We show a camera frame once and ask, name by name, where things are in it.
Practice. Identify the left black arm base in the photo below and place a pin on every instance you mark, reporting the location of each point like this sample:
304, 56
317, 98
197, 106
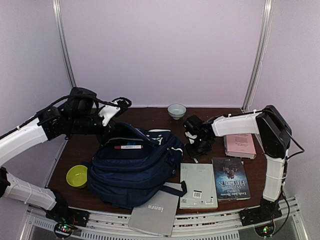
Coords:
63, 214

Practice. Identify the grey hardcover book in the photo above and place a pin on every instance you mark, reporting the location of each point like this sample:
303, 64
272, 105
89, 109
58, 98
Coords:
156, 216

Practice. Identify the dark Wuthering Heights book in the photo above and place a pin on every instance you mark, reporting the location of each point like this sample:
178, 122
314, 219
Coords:
230, 179

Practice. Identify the blue black marker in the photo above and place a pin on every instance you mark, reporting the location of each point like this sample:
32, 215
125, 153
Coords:
133, 143

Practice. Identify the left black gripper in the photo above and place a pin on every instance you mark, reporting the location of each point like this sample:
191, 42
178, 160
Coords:
107, 131

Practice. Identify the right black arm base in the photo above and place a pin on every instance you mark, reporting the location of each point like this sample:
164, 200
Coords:
266, 211

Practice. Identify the aluminium front rail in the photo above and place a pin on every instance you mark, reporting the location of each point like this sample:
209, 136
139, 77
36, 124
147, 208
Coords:
217, 225

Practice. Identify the navy blue student backpack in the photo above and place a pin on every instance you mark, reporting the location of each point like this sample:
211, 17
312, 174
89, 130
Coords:
128, 178

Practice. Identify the lime green bowl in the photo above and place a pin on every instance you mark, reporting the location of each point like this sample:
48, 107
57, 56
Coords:
77, 176

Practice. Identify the pale celadon ceramic bowl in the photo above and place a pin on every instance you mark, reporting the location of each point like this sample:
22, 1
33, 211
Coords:
176, 111

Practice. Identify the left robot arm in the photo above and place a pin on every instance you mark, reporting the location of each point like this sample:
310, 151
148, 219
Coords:
79, 113

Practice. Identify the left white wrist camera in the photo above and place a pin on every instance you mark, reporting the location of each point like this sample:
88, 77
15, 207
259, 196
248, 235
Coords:
113, 109

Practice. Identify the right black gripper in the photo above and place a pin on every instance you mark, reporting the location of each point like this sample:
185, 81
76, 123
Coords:
193, 154

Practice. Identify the aluminium frame post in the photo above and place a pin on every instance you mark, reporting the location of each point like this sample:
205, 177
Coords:
261, 48
63, 42

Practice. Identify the left aluminium frame post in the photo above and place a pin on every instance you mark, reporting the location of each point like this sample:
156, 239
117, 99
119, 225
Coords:
63, 42

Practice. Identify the light grey barcode notebook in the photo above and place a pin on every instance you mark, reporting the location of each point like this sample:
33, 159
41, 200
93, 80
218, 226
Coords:
200, 183

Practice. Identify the pink paperback book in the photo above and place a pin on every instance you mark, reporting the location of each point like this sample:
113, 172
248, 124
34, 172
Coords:
239, 146

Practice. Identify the red white marker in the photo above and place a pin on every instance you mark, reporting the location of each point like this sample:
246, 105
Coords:
128, 147

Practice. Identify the right aluminium frame post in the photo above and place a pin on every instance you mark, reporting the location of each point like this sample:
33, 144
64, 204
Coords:
261, 48

